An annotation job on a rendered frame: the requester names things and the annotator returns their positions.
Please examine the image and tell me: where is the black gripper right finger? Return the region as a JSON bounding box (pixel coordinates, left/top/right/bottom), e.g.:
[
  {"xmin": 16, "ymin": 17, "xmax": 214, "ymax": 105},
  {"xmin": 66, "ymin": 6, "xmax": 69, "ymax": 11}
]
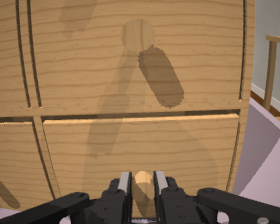
[{"xmin": 153, "ymin": 171, "xmax": 280, "ymax": 224}]

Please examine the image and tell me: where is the tan wooden chest of drawers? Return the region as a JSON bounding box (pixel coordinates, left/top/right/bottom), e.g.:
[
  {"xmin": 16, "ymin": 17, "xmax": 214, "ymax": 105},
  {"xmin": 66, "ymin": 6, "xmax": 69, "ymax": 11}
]
[{"xmin": 0, "ymin": 0, "xmax": 255, "ymax": 199}]

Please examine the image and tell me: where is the light brown wooden drawer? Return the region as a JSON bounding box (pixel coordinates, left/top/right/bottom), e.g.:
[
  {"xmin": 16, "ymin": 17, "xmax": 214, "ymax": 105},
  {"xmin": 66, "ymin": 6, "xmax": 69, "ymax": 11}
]
[
  {"xmin": 30, "ymin": 0, "xmax": 243, "ymax": 108},
  {"xmin": 0, "ymin": 116, "xmax": 56, "ymax": 208},
  {"xmin": 0, "ymin": 0, "xmax": 31, "ymax": 110},
  {"xmin": 43, "ymin": 109, "xmax": 239, "ymax": 217}
]

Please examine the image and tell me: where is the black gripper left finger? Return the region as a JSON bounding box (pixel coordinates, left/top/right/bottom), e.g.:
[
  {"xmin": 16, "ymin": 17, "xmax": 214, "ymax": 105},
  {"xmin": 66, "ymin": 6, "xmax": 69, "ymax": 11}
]
[{"xmin": 0, "ymin": 172, "xmax": 133, "ymax": 224}]

